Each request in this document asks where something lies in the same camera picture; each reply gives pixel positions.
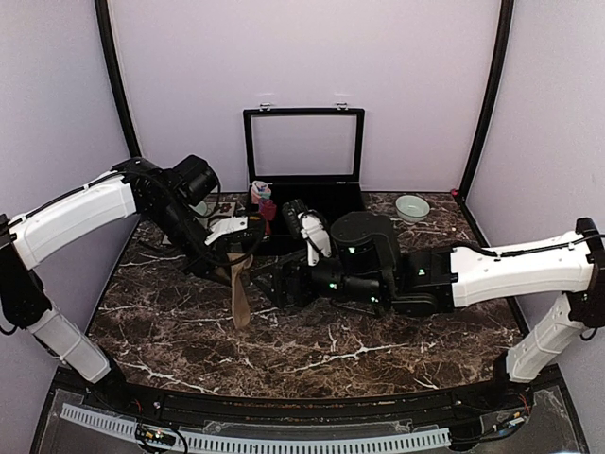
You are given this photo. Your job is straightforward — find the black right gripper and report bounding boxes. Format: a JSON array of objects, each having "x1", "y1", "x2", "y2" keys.
[{"x1": 249, "y1": 247, "x2": 389, "y2": 309}]

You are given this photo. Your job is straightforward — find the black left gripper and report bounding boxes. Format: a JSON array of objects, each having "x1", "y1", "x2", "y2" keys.
[{"x1": 147, "y1": 198, "x2": 240, "y2": 288}]

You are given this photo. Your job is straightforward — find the brown sock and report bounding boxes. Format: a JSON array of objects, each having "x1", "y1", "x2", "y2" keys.
[{"x1": 230, "y1": 256, "x2": 253, "y2": 329}]

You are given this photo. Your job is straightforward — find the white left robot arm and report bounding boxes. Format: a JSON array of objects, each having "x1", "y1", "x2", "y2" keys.
[{"x1": 1, "y1": 155, "x2": 265, "y2": 412}]

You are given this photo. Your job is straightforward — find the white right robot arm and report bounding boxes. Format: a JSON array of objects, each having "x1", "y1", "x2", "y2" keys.
[{"x1": 251, "y1": 200, "x2": 604, "y2": 410}]

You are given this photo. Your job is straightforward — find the green bowl at right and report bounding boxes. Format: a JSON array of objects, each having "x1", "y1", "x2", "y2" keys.
[{"x1": 395, "y1": 195, "x2": 430, "y2": 225}]

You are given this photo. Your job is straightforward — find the pink white rolled sock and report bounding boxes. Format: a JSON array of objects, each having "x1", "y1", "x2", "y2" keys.
[{"x1": 250, "y1": 180, "x2": 271, "y2": 204}]

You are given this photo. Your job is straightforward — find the magenta purple rolled sock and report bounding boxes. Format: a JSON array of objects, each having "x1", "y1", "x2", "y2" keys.
[{"x1": 259, "y1": 199, "x2": 277, "y2": 222}]

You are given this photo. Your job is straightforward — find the black compartment storage box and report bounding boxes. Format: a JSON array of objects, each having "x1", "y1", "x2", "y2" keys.
[{"x1": 243, "y1": 107, "x2": 366, "y2": 255}]

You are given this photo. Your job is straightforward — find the black left corner post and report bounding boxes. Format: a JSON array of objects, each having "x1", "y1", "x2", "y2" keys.
[{"x1": 94, "y1": 0, "x2": 143, "y2": 158}]

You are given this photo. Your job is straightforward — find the black corner post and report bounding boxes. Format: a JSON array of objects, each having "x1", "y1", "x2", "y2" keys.
[
  {"x1": 458, "y1": 0, "x2": 514, "y2": 203},
  {"x1": 94, "y1": 0, "x2": 143, "y2": 158}
]

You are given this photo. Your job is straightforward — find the white perforated front rail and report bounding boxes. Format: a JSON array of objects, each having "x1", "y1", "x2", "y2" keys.
[{"x1": 60, "y1": 404, "x2": 452, "y2": 453}]

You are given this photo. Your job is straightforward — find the black right corner post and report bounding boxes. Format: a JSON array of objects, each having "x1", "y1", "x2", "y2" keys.
[{"x1": 458, "y1": 0, "x2": 514, "y2": 203}]

